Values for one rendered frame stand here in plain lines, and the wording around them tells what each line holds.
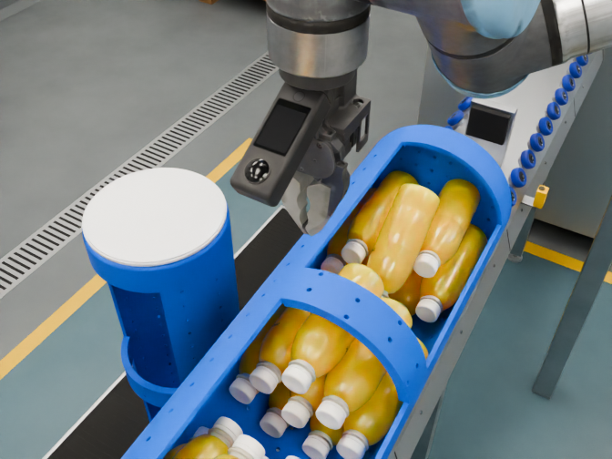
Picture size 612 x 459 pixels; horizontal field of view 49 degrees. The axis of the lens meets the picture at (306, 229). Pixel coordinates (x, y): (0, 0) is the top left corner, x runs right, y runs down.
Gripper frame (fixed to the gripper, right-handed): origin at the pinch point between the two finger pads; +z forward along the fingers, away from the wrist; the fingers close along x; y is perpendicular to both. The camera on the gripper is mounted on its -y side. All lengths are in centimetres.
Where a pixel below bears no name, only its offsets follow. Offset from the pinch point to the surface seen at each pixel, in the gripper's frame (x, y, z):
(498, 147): -3, 84, 42
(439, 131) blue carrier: 1, 48, 17
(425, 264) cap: -6.3, 28.3, 28.5
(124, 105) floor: 197, 162, 141
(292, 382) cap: -0.2, -3.9, 24.3
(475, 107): 3, 83, 33
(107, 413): 77, 17, 126
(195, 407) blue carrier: 6.1, -15.7, 18.6
